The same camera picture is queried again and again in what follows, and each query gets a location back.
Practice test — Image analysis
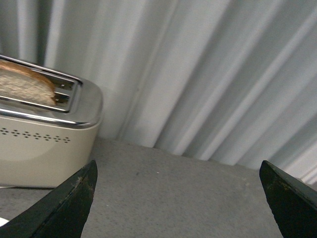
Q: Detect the brown bread slice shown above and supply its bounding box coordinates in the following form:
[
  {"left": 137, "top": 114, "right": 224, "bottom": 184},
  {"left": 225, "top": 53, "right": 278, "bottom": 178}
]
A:
[{"left": 0, "top": 60, "right": 55, "bottom": 106}]

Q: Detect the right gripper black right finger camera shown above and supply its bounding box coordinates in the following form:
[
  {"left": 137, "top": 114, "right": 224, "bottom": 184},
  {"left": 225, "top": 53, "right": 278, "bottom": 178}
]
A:
[{"left": 259, "top": 161, "right": 317, "bottom": 238}]

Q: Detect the cream two-slot toaster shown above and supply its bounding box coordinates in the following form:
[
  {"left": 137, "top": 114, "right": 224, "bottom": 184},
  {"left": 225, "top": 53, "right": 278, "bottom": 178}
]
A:
[{"left": 0, "top": 56, "right": 103, "bottom": 187}]

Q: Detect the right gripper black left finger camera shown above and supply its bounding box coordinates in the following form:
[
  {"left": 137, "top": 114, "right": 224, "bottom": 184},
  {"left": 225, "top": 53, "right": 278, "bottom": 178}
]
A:
[{"left": 0, "top": 160, "right": 98, "bottom": 238}]

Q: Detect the grey curtain backdrop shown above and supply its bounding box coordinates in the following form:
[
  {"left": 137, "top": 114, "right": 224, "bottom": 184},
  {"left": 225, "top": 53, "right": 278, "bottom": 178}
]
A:
[{"left": 0, "top": 0, "right": 317, "bottom": 184}]

